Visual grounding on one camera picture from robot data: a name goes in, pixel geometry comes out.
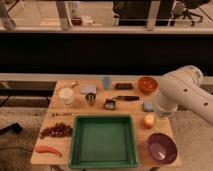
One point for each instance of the orange fruit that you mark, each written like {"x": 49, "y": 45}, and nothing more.
{"x": 149, "y": 121}

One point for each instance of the bunch of red grapes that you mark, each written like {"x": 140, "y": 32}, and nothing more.
{"x": 57, "y": 130}

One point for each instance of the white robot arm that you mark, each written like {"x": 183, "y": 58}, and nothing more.
{"x": 182, "y": 87}

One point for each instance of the small metal cup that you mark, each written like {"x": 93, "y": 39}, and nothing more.
{"x": 90, "y": 98}

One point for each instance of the white cup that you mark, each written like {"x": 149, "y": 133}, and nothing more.
{"x": 66, "y": 95}

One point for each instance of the purple bowl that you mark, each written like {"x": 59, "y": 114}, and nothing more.
{"x": 161, "y": 148}

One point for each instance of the black office chair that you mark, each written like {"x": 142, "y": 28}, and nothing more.
{"x": 183, "y": 9}

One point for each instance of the black handled tool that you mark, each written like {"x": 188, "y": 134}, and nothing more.
{"x": 126, "y": 98}

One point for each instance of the green plastic tray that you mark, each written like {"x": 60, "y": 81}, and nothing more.
{"x": 102, "y": 142}

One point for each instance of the grey towel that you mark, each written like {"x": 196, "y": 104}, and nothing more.
{"x": 85, "y": 89}

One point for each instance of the blue sponge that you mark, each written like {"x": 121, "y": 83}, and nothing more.
{"x": 147, "y": 106}

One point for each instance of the dark red bowl on shelf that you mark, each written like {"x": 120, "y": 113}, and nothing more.
{"x": 76, "y": 21}

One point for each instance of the orange carrot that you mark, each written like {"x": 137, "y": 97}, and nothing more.
{"x": 47, "y": 149}

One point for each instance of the tan croissant toy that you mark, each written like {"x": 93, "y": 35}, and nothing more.
{"x": 73, "y": 84}

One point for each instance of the small black square object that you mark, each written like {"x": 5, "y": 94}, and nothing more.
{"x": 110, "y": 104}

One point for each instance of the black rectangular block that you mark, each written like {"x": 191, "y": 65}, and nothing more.
{"x": 123, "y": 86}

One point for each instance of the blue plastic cup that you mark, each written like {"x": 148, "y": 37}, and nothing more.
{"x": 106, "y": 82}

